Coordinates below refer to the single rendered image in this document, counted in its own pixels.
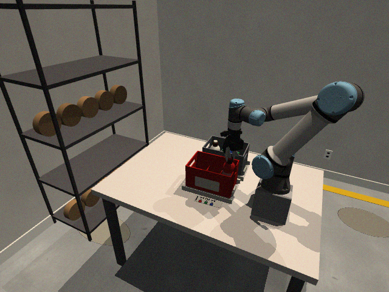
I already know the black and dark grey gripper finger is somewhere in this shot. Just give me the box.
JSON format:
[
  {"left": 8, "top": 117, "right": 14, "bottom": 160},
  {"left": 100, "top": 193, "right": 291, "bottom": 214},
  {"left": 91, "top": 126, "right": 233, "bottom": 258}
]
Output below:
[
  {"left": 232, "top": 151, "right": 239, "bottom": 160},
  {"left": 222, "top": 141, "right": 231, "bottom": 162}
]

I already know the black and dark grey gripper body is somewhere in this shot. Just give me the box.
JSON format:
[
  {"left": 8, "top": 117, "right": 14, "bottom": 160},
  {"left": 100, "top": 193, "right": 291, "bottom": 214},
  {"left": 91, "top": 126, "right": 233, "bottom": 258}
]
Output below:
[{"left": 225, "top": 128, "right": 244, "bottom": 151}]

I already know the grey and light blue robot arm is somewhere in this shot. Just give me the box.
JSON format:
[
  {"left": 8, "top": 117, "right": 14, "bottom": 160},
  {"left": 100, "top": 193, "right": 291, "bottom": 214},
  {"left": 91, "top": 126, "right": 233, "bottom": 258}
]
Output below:
[{"left": 227, "top": 82, "right": 365, "bottom": 195}]

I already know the beige paper pick list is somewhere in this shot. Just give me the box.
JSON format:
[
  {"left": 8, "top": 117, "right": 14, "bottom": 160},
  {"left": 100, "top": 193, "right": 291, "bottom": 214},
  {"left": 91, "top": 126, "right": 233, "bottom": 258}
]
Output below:
[{"left": 194, "top": 195, "right": 222, "bottom": 208}]

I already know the red bottle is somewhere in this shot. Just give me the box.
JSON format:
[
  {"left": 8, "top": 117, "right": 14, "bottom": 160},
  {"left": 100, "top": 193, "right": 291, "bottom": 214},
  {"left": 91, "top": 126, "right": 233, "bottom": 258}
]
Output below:
[{"left": 222, "top": 157, "right": 235, "bottom": 176}]

